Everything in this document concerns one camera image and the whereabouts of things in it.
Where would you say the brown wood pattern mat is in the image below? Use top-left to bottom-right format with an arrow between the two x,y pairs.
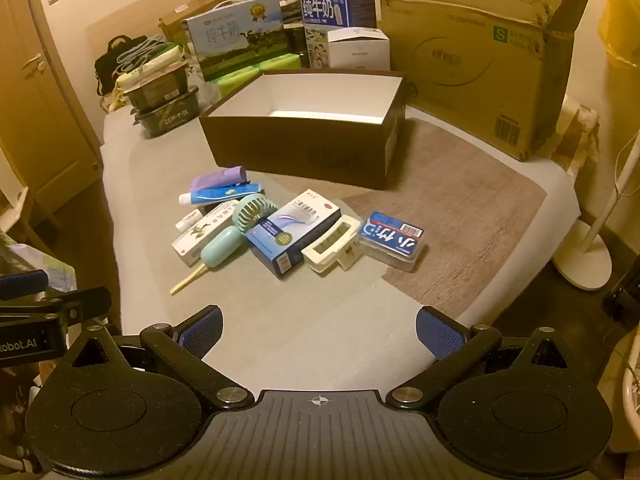
340,120 -> 547,287

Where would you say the white medicine box plant print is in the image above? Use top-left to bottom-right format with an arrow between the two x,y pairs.
172,201 -> 242,267

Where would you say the purple tube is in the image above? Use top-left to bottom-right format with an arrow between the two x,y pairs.
192,166 -> 249,197

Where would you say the milk carton box with cows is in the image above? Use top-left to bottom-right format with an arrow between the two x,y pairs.
182,0 -> 287,82

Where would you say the yellow plastic bag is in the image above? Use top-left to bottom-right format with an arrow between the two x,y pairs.
599,0 -> 640,67

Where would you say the white square box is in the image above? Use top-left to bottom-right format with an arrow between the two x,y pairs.
327,26 -> 391,71

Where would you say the black bag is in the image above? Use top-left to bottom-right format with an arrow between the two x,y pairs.
95,35 -> 147,97

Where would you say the large tan cardboard box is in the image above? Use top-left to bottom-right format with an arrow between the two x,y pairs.
379,0 -> 592,162

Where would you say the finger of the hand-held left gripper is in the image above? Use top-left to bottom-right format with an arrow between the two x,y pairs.
0,270 -> 48,301
0,287 -> 112,328

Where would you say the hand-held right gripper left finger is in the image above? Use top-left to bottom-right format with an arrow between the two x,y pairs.
55,304 -> 256,411

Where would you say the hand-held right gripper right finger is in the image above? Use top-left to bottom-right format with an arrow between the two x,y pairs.
387,305 -> 583,410

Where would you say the small tan cardboard box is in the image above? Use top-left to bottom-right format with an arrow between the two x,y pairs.
159,0 -> 232,43

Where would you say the blue card box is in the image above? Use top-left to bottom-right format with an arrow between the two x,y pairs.
357,211 -> 427,272

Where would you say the cream plastic holder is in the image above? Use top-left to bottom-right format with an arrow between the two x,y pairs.
301,214 -> 362,274

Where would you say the green white packet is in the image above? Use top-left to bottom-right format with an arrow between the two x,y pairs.
119,42 -> 188,91

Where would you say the mint handheld fan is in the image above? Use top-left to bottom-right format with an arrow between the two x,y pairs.
200,195 -> 279,271

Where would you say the small clear white bottle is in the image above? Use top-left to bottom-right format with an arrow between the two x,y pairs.
175,208 -> 204,231

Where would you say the wooden stick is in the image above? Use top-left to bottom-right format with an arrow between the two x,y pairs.
170,264 -> 207,295

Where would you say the green tissue pack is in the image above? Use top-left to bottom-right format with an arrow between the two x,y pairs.
210,66 -> 265,96
257,53 -> 302,76

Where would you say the dark box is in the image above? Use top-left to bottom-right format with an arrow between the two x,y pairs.
280,0 -> 308,68

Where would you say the brown cardboard box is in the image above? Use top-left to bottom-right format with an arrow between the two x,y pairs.
199,69 -> 407,191

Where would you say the stack of grey hangers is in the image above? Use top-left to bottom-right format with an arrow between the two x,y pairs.
114,35 -> 167,77

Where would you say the patterned beige cloth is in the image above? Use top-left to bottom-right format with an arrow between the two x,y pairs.
550,94 -> 600,179

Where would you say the blue milk carton box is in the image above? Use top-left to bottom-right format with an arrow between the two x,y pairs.
300,0 -> 377,69

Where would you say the wooden door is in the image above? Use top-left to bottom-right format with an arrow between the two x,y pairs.
0,0 -> 104,221

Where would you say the blue white medicine box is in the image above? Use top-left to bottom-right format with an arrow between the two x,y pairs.
245,199 -> 343,279

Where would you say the blue toothpaste tube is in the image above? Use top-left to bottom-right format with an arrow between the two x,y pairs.
179,183 -> 264,205

